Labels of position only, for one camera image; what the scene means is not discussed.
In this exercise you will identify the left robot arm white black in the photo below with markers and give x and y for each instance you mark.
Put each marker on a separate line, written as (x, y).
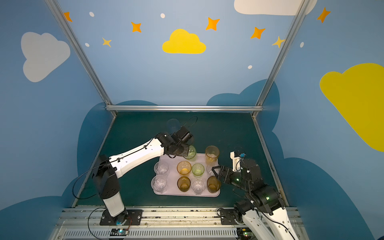
(106, 175)

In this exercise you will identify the left controller board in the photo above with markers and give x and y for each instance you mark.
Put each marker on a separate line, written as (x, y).
(119, 232)

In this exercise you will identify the aluminium frame left post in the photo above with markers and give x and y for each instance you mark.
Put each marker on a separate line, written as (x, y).
(64, 24)

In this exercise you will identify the tall orange glass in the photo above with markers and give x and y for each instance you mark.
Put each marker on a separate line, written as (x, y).
(212, 154)

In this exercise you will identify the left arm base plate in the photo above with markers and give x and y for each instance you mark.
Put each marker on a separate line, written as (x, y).
(125, 218)

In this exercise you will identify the dark amber textured glass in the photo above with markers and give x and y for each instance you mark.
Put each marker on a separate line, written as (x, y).
(184, 184)
(213, 184)

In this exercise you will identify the controller board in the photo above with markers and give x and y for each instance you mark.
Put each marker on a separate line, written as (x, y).
(119, 232)
(244, 234)

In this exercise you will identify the aluminium frame right post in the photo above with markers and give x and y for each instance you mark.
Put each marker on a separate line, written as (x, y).
(292, 32)

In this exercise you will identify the tall clear bluish glass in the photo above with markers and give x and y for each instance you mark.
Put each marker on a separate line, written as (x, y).
(173, 125)

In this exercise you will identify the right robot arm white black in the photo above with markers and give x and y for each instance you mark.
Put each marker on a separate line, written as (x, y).
(263, 211)

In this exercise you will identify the tall green glass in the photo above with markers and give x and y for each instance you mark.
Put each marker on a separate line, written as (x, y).
(191, 153)

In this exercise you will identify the pink rectangular tray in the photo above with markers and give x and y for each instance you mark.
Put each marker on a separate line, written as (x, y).
(173, 176)

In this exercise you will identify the orange short glass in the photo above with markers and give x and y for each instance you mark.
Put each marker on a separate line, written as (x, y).
(184, 167)

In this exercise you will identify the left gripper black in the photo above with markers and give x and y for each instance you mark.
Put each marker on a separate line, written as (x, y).
(180, 148)

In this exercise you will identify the clear faceted glass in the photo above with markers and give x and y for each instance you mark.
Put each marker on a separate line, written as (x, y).
(198, 186)
(161, 168)
(210, 170)
(159, 184)

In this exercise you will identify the aluminium frame back bar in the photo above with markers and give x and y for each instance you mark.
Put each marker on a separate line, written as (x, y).
(132, 108)

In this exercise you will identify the aluminium frame post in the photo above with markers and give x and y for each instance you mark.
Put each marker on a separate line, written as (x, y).
(64, 24)
(292, 32)

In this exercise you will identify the right controller board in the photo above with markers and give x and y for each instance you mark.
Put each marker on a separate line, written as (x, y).
(244, 234)

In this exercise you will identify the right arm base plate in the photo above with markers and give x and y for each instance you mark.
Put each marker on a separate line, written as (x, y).
(230, 216)

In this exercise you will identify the small green glass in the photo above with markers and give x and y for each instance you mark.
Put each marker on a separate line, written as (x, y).
(198, 169)

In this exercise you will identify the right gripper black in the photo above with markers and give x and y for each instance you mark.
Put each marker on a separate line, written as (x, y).
(229, 175)

